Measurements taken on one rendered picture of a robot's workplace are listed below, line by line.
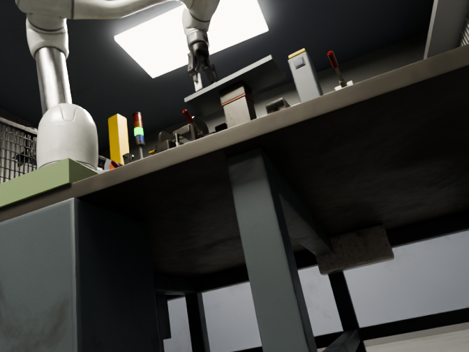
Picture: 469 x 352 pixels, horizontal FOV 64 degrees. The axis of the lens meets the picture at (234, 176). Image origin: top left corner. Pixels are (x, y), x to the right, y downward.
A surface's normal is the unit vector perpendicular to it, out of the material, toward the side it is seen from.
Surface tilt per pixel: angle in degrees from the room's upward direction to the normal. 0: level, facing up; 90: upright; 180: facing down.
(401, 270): 90
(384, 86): 90
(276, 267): 90
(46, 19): 168
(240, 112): 90
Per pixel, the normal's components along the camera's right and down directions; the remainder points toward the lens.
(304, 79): -0.47, -0.25
